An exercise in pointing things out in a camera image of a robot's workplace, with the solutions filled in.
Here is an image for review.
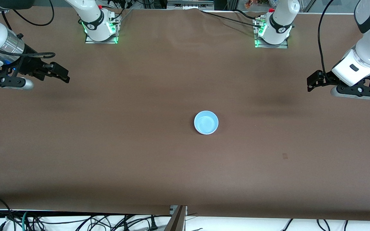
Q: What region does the orange object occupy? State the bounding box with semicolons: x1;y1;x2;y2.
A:
244;0;264;9

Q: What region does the grey power strip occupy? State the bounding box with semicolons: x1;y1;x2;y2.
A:
167;0;215;10

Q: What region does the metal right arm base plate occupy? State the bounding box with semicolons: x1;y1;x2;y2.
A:
85;13;122;44

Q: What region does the blue bowl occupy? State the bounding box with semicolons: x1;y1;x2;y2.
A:
194;110;219;135

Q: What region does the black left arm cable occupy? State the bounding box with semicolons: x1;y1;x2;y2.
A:
318;0;333;76

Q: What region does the grey metal post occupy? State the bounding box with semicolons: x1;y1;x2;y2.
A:
163;205;188;231

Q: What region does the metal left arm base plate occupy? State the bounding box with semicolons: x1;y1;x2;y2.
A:
253;16;289;49

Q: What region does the brown table cover sheet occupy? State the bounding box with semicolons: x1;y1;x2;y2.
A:
0;6;370;222

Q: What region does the green cable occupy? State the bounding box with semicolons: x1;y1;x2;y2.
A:
22;211;31;231

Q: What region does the black looping right arm cable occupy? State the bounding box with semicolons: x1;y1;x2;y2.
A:
4;0;54;27

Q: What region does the short black tabletop cable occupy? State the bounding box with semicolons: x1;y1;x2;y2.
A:
236;10;269;20

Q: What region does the long black tabletop cable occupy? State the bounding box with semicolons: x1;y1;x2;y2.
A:
201;11;262;28

